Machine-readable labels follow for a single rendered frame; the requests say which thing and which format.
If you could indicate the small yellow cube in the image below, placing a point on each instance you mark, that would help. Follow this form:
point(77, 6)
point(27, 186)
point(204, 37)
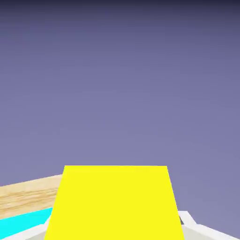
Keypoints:
point(114, 202)

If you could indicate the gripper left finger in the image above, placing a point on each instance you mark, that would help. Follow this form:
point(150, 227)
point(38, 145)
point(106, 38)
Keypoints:
point(31, 233)

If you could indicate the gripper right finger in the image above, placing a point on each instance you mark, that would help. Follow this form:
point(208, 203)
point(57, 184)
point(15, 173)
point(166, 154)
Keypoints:
point(198, 230)

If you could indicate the large cyan box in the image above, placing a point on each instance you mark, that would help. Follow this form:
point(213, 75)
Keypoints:
point(22, 222)

